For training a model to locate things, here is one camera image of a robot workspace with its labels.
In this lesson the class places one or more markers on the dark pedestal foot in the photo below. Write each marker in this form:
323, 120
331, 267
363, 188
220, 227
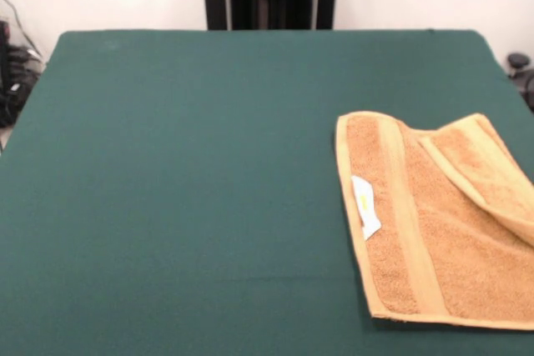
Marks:
21, 68
517, 60

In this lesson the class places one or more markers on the tan terry towel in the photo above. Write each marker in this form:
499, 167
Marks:
438, 247

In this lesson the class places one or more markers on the dark green table cloth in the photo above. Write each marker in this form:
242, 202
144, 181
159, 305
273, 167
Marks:
125, 164

